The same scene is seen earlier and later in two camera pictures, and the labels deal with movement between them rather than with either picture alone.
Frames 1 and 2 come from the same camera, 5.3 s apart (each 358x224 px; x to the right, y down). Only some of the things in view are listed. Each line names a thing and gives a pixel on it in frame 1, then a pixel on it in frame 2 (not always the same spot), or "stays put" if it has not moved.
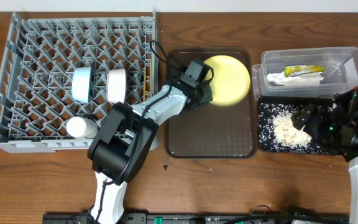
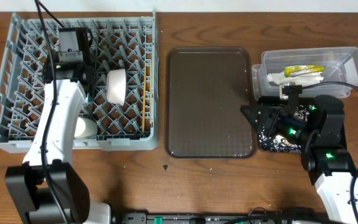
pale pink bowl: x=116 y=84 stays put
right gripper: x=321 y=115 -> x=276 y=113
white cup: x=81 y=127 stays put
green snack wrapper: x=291 y=71 stays put
